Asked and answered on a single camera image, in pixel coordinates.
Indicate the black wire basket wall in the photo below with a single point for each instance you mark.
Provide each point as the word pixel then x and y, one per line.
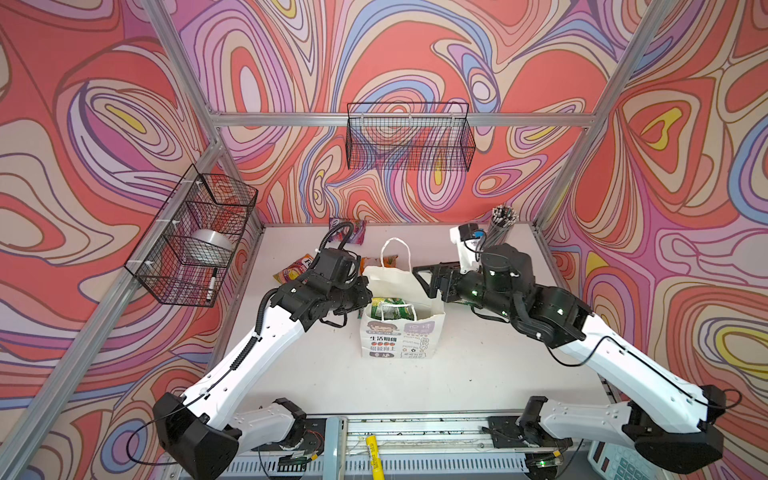
pixel 436 144
pixel 184 257

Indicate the orange snack bag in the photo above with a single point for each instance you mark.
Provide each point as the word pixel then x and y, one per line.
pixel 388 261

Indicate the green lemon candy bag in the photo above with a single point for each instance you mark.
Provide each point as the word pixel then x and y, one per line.
pixel 391 308

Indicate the black marker pen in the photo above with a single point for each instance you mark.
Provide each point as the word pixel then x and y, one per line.
pixel 211 288

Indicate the black wire basket left wall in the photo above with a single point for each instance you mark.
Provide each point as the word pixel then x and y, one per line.
pixel 184 257

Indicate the aluminium frame rail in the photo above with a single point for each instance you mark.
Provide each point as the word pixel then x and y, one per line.
pixel 581 120

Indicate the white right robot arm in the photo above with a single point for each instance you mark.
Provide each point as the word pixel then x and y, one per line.
pixel 669 421

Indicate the cup of striped straws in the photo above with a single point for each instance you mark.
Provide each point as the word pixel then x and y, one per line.
pixel 503 217

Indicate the black wire basket back wall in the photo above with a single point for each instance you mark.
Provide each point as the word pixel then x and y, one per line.
pixel 436 144

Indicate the yellow handled tool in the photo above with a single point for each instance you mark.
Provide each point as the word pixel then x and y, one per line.
pixel 375 461

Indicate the red orange Fox's candy bag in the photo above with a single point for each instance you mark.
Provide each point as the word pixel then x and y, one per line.
pixel 294 270

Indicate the white calculator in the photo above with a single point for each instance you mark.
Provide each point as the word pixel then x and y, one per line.
pixel 615 462

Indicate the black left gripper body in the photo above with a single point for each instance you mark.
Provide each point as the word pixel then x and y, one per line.
pixel 350 297

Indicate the white printed paper bag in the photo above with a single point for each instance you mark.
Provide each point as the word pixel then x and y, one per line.
pixel 400 339

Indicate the purple Fox's candy bag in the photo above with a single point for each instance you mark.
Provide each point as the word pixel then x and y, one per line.
pixel 358 232

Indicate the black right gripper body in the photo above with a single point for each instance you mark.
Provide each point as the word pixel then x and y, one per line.
pixel 473 288

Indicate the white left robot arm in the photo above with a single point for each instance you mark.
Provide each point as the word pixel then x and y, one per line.
pixel 204 429

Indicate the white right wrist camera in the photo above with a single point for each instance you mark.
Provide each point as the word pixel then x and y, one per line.
pixel 467 239

